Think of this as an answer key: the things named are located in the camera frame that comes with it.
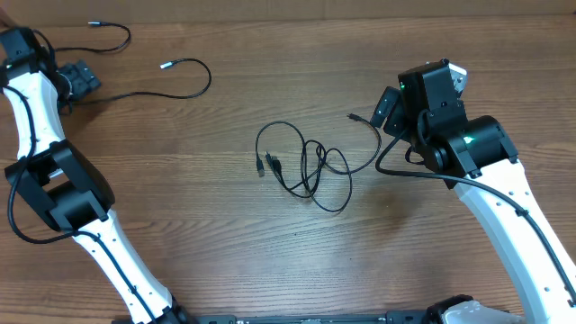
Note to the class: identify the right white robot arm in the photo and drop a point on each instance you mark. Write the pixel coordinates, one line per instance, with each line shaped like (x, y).
(477, 159)

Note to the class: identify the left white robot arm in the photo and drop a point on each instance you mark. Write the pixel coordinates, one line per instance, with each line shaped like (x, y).
(60, 184)

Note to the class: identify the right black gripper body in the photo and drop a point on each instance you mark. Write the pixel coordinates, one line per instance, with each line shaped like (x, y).
(397, 122)

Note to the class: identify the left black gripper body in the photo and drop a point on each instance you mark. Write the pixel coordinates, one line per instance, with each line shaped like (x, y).
(75, 80)

